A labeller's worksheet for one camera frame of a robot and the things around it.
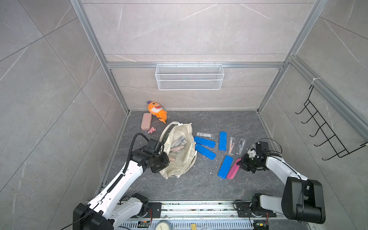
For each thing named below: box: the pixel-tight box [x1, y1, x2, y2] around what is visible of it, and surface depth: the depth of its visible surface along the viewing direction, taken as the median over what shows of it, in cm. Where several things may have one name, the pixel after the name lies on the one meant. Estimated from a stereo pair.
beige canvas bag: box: [160, 121, 197, 180], surface depth 84 cm
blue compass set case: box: [218, 131, 228, 152], surface depth 103 cm
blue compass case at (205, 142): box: [194, 136, 217, 149], surface depth 102 cm
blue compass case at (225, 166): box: [217, 155, 234, 180], surface depth 90 cm
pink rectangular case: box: [140, 113, 152, 131], surface depth 114 cm
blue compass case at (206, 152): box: [195, 143, 217, 161], surface depth 97 cm
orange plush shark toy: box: [147, 100, 168, 125], surface depth 113 cm
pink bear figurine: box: [147, 126, 157, 134], surface depth 106 cm
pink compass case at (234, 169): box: [226, 158, 242, 180], surface depth 85 cm
